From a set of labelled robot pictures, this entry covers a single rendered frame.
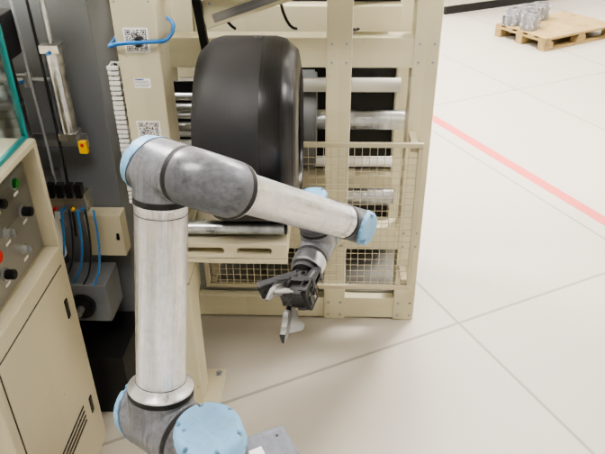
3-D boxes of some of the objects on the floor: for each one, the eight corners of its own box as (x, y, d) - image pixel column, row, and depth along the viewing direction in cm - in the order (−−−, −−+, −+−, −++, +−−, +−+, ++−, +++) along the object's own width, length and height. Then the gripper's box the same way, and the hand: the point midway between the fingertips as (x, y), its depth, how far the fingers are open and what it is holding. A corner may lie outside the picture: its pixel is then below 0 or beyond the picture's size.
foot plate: (152, 415, 267) (151, 412, 266) (166, 368, 290) (166, 365, 289) (218, 417, 266) (217, 413, 265) (227, 370, 289) (226, 367, 288)
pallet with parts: (565, 22, 778) (571, -6, 761) (618, 38, 719) (626, 8, 702) (491, 33, 736) (494, 5, 719) (540, 52, 677) (546, 22, 660)
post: (172, 404, 273) (40, -421, 141) (178, 380, 284) (61, -403, 152) (203, 404, 272) (100, -423, 140) (209, 381, 283) (117, -405, 152)
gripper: (313, 242, 171) (288, 294, 156) (330, 298, 181) (308, 351, 167) (284, 242, 174) (256, 293, 160) (302, 297, 185) (277, 349, 170)
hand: (272, 322), depth 164 cm, fingers open, 14 cm apart
